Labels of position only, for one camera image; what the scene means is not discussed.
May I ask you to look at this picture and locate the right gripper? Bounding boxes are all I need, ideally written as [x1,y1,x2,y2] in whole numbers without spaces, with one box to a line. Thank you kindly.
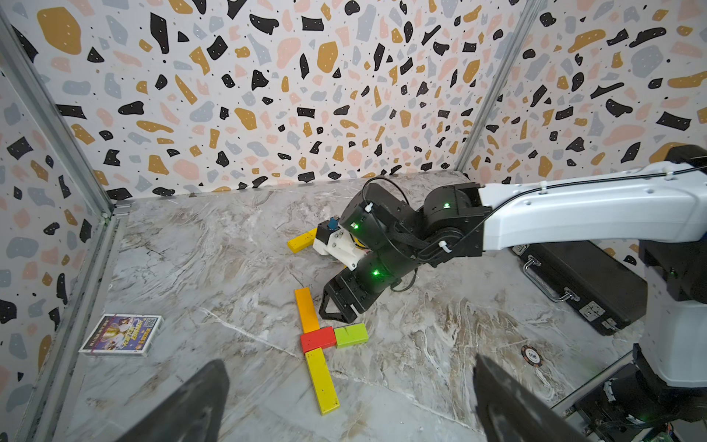
[319,259,420,323]

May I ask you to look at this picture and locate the orange-yellow long block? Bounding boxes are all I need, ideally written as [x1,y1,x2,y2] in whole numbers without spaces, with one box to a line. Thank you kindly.
[295,287,320,333]

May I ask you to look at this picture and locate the small printed card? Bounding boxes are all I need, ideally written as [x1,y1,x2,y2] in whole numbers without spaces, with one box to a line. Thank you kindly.
[78,313,163,357]

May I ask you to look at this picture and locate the red block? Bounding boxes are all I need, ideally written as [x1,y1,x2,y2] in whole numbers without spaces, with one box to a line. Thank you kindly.
[300,327,337,354]

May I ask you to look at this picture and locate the black carrying case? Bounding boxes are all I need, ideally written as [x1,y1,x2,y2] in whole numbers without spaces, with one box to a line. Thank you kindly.
[511,241,647,335]

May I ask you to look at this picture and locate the lime green block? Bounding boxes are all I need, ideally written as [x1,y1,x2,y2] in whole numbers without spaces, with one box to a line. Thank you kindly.
[334,323,369,348]

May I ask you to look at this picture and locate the yellow block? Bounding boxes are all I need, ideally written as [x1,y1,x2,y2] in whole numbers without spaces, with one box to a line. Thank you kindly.
[305,348,341,415]
[287,228,317,254]

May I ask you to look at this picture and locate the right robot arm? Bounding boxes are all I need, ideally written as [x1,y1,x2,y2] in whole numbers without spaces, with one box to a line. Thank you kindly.
[315,145,706,441]

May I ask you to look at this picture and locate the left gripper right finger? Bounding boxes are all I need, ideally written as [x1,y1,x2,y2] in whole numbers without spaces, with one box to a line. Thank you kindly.
[473,354,585,442]

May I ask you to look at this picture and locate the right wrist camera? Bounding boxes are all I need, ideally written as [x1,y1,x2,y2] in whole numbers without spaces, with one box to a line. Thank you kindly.
[313,218,369,271]

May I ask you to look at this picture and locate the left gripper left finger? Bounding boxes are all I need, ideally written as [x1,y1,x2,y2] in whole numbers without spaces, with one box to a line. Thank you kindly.
[119,359,229,442]

